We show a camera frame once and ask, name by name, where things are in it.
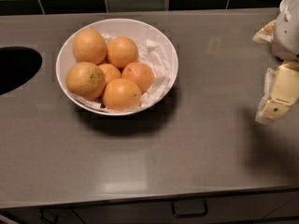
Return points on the orange top centre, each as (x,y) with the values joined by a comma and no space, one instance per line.
(121,51)

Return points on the centre drawer handle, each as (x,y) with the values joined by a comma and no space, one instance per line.
(190,208)

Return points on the drawer handle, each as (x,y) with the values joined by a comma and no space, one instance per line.
(48,218)
(190,208)

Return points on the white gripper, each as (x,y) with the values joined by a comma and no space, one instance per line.
(288,32)

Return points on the small orange centre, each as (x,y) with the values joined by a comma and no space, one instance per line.
(110,72)

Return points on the orange top left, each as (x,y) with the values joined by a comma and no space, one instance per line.
(89,46)

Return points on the orange right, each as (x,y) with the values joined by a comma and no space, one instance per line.
(140,73)

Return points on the white paper napkin liner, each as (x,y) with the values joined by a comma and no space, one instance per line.
(158,53)

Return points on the white ceramic bowl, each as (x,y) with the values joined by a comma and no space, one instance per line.
(109,29)

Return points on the dark sink opening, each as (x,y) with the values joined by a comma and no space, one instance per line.
(17,66)

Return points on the orange front centre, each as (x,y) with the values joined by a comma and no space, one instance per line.
(120,94)

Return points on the left drawer handle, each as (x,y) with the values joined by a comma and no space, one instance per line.
(48,218)

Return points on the large orange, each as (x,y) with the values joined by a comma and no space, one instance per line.
(86,80)

